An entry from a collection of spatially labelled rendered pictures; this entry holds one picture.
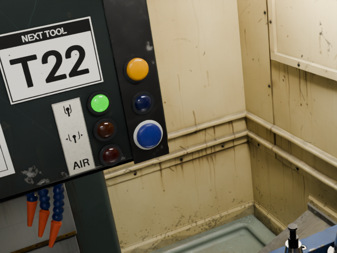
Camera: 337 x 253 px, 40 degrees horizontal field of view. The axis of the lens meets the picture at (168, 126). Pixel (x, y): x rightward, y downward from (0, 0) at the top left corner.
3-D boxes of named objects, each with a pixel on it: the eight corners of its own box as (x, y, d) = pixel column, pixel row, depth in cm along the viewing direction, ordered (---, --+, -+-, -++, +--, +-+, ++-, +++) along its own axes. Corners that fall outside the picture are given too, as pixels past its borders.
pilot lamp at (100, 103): (112, 110, 51) (108, 91, 50) (92, 115, 51) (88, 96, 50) (110, 109, 52) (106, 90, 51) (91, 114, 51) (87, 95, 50)
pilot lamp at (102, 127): (117, 136, 52) (113, 118, 52) (98, 142, 52) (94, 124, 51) (116, 135, 53) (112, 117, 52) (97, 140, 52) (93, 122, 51)
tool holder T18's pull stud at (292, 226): (296, 239, 78) (295, 222, 77) (300, 245, 76) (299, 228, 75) (286, 241, 78) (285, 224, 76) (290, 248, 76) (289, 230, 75)
